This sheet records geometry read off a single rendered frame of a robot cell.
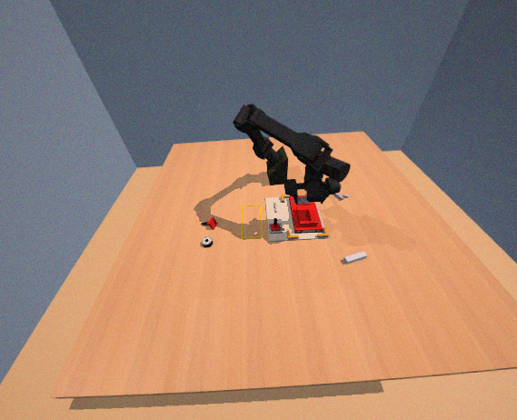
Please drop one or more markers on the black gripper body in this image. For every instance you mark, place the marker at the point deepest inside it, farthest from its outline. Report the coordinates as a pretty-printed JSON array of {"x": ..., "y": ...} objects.
[{"x": 290, "y": 185}]

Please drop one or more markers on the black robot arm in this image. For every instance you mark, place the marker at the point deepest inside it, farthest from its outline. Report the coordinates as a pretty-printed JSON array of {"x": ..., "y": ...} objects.
[{"x": 306, "y": 147}]

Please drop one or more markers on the black toy tyre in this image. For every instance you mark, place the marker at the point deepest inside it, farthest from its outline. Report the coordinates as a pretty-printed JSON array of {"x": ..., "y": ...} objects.
[{"x": 207, "y": 241}]

